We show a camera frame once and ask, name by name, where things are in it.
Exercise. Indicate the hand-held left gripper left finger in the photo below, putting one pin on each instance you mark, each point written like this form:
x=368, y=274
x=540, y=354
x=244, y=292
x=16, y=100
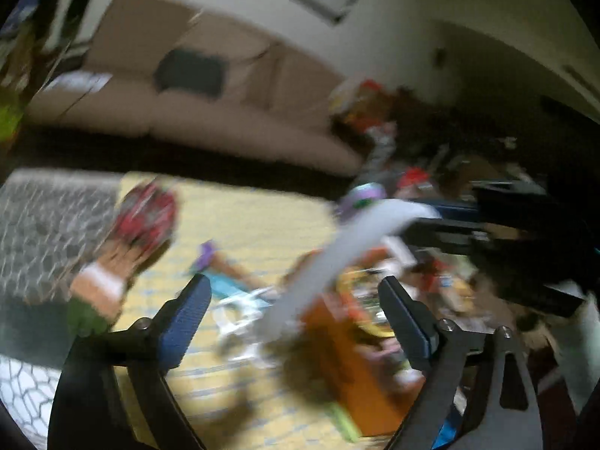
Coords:
x=185, y=323

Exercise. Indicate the white paper sheet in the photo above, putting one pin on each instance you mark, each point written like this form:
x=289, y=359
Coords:
x=77, y=83

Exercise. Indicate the long white tube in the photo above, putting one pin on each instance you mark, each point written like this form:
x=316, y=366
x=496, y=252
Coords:
x=328, y=267

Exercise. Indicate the orange box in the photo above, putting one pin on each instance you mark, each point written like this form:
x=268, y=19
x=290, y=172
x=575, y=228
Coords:
x=337, y=356

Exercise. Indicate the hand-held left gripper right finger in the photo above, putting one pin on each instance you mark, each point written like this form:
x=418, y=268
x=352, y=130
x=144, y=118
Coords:
x=408, y=323

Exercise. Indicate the dark sofa cushion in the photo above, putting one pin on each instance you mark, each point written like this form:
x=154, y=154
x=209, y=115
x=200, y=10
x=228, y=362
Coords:
x=192, y=72

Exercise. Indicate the purple pen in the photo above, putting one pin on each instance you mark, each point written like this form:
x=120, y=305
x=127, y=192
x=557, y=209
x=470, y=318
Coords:
x=206, y=255

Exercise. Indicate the green-haired doll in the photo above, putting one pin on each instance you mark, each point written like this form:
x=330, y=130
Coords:
x=140, y=225

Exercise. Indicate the brown fabric sofa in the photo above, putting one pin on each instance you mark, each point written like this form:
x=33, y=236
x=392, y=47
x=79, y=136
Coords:
x=201, y=117

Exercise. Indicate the purple-lidded cup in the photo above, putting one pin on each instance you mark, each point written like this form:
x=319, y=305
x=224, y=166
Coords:
x=363, y=197

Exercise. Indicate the yellow checked tablecloth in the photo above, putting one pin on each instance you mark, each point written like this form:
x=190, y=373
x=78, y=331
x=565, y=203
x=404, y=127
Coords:
x=248, y=225

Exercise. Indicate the red-topped snack bag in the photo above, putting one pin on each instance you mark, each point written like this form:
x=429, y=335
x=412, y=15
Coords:
x=415, y=180

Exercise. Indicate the grey patterned blanket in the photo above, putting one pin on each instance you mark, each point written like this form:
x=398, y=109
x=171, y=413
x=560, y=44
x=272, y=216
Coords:
x=42, y=225

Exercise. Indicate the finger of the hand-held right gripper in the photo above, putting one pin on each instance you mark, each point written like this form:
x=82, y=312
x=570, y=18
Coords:
x=445, y=236
x=452, y=208

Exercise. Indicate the person's right forearm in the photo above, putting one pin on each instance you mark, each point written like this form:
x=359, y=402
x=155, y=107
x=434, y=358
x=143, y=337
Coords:
x=581, y=351

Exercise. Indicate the teal and brown toy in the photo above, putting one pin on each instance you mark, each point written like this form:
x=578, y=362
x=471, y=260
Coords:
x=232, y=283

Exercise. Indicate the green plastic bag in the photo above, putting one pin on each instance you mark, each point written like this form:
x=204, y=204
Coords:
x=9, y=122

